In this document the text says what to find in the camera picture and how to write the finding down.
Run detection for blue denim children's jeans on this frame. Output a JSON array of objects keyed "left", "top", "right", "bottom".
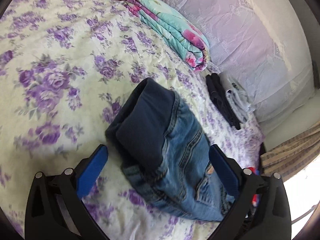
[{"left": 106, "top": 78, "right": 233, "bottom": 222}]

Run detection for red blue garment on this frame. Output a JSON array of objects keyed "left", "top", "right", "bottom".
[{"left": 243, "top": 167, "right": 259, "bottom": 218}]

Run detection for beige brown checkered curtain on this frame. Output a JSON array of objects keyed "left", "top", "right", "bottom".
[{"left": 260, "top": 122, "right": 320, "bottom": 181}]

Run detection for folded grey garment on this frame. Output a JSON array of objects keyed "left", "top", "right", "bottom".
[{"left": 219, "top": 72, "right": 255, "bottom": 124}]

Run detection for folded black garment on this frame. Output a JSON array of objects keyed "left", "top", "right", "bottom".
[{"left": 206, "top": 73, "right": 241, "bottom": 130}]

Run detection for purple floral bed sheet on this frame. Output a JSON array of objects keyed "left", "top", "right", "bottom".
[{"left": 1, "top": 0, "right": 263, "bottom": 235}]

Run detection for folded turquoise pink floral blanket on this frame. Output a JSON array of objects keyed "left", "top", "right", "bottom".
[{"left": 126, "top": 0, "right": 210, "bottom": 72}]

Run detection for lavender lace bed curtain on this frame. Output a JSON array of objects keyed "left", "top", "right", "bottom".
[{"left": 161, "top": 0, "right": 315, "bottom": 128}]

